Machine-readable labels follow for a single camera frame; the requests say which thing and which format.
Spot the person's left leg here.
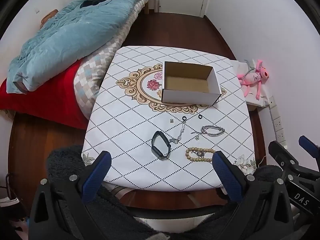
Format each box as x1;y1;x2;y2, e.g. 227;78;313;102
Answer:
46;145;155;240

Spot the brown plush toy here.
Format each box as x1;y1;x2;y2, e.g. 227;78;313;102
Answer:
40;9;58;29

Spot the blue duvet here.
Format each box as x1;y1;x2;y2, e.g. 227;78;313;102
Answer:
6;0;158;94

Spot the silver chain necklace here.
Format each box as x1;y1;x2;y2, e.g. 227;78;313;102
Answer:
169;119;188;144

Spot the black wristband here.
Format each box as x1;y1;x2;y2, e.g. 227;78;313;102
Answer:
151;131;171;160

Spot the red blanket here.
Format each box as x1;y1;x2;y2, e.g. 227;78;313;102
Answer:
0;60;89;130

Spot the grey clothes hanger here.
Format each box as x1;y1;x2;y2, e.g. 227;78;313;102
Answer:
244;59;258;77

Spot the wooden bead bracelet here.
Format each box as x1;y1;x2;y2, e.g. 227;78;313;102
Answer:
185;148;216;163

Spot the white power strip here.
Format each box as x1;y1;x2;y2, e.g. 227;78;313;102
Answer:
269;97;288;145

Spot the pink plush toy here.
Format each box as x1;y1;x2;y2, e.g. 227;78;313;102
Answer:
237;59;270;100

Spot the bed with patterned mattress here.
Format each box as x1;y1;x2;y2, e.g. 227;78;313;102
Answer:
74;0;150;119

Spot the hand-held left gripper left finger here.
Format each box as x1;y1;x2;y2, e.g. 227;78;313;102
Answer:
28;151;112;240

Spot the silver chain bracelet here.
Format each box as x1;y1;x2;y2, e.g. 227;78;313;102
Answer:
191;126;225;137

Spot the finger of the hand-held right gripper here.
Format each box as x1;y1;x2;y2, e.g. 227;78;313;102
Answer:
268;141;320;180
299;135;320;159

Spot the diamond-pattern tablecloth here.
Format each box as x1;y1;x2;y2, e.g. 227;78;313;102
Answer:
81;46;257;192

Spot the white cardboard box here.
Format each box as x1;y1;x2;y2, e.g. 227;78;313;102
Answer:
161;61;222;106

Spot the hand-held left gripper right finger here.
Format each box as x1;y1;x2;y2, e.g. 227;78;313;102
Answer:
212;151;294;240

